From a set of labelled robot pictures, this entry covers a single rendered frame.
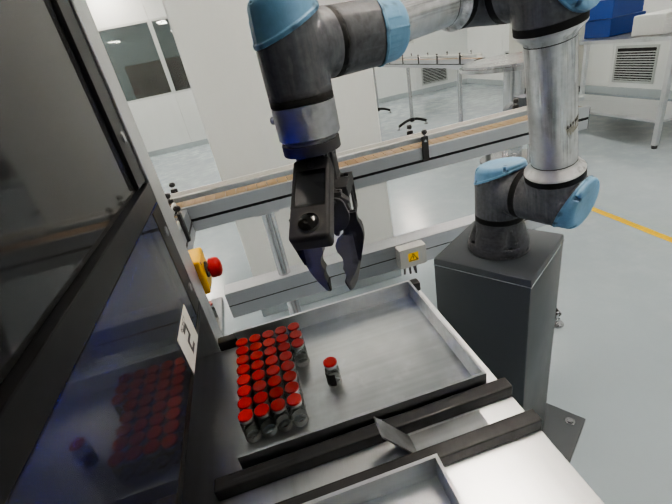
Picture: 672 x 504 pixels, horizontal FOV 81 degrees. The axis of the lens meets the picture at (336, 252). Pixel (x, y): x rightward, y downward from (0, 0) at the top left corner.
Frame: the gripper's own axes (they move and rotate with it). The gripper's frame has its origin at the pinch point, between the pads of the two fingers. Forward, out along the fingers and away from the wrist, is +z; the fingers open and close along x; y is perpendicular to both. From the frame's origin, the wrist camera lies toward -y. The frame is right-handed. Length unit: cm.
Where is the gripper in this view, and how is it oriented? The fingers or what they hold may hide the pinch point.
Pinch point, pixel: (338, 284)
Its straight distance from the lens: 55.4
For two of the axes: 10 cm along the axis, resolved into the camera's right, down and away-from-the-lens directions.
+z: 1.9, 8.6, 4.7
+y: 1.5, -5.0, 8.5
